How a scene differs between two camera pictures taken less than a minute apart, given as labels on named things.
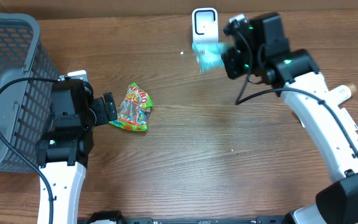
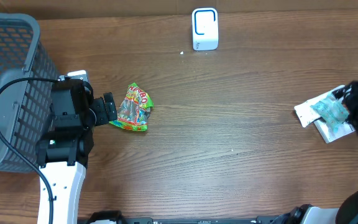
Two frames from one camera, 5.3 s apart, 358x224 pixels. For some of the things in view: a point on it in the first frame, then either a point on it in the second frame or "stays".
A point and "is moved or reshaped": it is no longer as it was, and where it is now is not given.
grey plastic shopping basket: (12, 48) stays
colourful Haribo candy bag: (134, 111) stays
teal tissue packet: (209, 56) is moved or reshaped
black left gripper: (105, 108) stays
